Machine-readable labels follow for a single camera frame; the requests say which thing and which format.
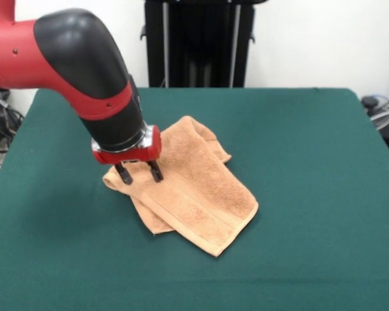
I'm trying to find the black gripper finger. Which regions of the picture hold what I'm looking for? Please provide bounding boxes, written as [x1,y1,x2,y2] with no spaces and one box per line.
[148,160,165,183]
[115,162,134,185]

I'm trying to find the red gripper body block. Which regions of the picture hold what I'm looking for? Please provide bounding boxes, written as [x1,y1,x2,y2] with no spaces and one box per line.
[91,124,163,165]

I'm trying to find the tan terry towel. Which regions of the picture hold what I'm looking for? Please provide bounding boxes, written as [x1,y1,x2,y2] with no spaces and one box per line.
[102,115,259,258]

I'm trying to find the dark green table cloth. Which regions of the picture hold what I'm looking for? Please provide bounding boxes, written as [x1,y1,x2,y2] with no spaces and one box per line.
[0,86,389,311]

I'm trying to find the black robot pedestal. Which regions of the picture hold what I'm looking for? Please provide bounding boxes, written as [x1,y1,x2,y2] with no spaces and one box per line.
[140,0,257,88]

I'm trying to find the black cable tangle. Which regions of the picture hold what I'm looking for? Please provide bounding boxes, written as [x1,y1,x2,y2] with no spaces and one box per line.
[0,80,25,182]

